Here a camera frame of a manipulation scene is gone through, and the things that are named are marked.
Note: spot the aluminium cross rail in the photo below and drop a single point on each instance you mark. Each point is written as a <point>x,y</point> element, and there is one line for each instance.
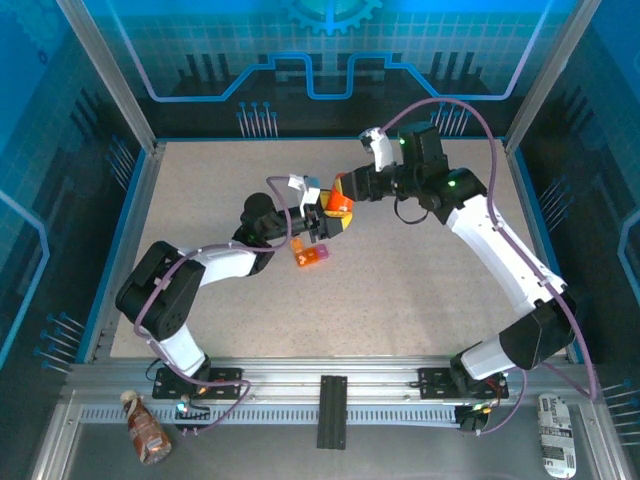
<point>350,367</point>

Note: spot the orange pill bottle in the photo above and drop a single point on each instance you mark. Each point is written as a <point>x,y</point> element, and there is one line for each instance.
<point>342,202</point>

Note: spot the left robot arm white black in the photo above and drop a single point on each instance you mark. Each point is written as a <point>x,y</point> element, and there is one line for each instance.
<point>225,262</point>

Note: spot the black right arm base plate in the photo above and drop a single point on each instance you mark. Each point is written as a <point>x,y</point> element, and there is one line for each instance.
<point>435,382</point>

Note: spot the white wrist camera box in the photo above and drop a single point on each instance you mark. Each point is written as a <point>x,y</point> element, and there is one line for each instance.
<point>382,150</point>
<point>310,192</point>

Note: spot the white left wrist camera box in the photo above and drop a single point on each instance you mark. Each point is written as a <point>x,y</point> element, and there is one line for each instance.
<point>310,192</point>

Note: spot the orange and pink pill organizer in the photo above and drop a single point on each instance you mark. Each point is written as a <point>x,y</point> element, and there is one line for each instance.
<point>312,258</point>

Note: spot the black extrusion bracket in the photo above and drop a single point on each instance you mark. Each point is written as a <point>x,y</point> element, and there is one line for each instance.
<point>332,412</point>

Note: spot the aluminium frame post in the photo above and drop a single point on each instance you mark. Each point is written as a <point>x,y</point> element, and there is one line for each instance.
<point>111,75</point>
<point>548,75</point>

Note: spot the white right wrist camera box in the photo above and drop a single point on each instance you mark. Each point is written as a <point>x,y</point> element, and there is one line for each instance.
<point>382,150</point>

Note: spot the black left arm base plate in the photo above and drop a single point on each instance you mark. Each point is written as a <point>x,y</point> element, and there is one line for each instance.
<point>225,380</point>

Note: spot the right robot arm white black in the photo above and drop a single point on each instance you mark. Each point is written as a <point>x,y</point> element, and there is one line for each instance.
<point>490,240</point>

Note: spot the brown drink bottle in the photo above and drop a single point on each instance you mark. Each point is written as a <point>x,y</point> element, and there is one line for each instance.
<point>147,430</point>

